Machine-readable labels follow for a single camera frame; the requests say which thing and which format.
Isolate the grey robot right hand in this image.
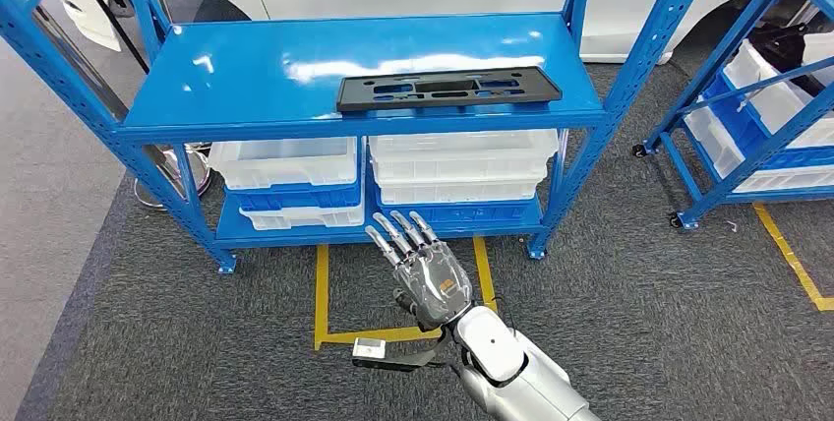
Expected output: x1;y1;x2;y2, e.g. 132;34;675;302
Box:
363;210;475;332

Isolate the black plastic plate frame part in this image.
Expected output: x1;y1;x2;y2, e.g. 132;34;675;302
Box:
335;66;564;113

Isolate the blue metal shelf rack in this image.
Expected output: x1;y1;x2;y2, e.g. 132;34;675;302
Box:
0;0;725;276

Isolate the black part in bin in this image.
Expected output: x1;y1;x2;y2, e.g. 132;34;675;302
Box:
748;24;825;96

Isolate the clear white plastic bin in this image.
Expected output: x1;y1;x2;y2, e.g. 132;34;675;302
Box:
208;137;359;191

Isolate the chrome stanchion with chrome base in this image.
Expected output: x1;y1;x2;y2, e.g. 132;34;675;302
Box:
0;0;213;212

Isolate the blue metal rack with casters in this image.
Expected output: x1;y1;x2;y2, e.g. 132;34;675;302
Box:
634;0;834;231

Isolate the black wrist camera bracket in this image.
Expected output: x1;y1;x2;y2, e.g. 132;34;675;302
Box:
354;330;467;374

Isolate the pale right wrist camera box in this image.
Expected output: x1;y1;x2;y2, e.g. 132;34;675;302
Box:
351;337;387;362

